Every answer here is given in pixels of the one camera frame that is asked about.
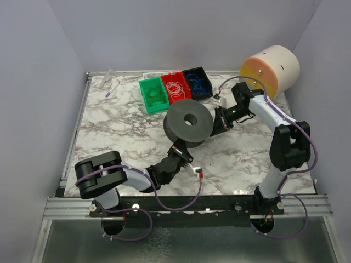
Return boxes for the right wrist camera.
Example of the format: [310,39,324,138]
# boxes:
[213,93,227,108]

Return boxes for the red plastic bin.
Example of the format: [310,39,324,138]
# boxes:
[161,72,191,105]

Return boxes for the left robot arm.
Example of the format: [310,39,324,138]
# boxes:
[74,139,193,209]

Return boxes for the green cable coils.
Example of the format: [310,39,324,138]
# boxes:
[145,87,165,108]

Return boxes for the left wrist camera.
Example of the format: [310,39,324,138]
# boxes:
[186,164,203,178]

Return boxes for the green plastic bin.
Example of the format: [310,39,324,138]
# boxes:
[139,77,170,114]

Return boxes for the white label card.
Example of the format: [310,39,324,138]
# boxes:
[143,71,172,79]

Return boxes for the large cylinder drum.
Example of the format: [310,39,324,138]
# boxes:
[239,45,300,99]

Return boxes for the blue cable coils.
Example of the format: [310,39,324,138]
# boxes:
[188,72,211,96]

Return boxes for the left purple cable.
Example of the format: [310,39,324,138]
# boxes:
[75,164,205,242]

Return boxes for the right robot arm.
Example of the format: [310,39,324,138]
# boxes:
[211,82,311,203]

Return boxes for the white cable coils in bin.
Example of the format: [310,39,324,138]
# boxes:
[166,81,190,101]

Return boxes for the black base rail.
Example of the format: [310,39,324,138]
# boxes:
[89,195,284,228]

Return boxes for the purple cable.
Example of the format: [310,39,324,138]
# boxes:
[75,164,205,242]
[218,76,320,239]

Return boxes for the black spool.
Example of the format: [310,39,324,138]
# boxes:
[163,99,214,148]

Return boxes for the black plastic bin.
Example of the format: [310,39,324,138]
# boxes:
[182,67,213,101]

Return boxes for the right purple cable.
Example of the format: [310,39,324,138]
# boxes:
[218,76,320,239]

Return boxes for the purple capped marker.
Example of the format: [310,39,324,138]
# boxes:
[105,82,120,98]

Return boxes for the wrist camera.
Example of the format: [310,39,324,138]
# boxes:
[213,93,227,108]
[186,164,203,178]

